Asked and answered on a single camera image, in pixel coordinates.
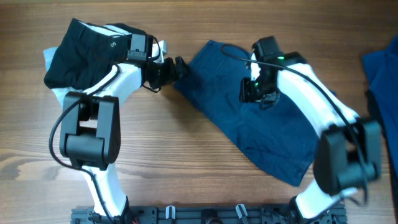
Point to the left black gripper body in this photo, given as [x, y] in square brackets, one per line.
[161, 72]

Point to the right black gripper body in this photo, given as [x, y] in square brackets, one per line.
[257, 92]

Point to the dark blue shorts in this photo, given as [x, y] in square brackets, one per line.
[279, 141]

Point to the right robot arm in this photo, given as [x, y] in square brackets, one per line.
[349, 148]

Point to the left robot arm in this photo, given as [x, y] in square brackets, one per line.
[90, 128]

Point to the blue clothes pile at right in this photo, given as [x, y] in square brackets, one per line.
[380, 68]

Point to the black folded shorts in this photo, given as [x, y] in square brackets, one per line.
[97, 48]

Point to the light blue folded jeans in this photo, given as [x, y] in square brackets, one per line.
[53, 74]

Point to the right white rail clip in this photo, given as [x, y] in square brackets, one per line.
[242, 213]

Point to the white rail clip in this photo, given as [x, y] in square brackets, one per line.
[242, 213]
[170, 212]

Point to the left white rail clip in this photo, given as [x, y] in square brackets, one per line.
[170, 212]

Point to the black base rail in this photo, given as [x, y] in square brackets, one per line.
[263, 214]

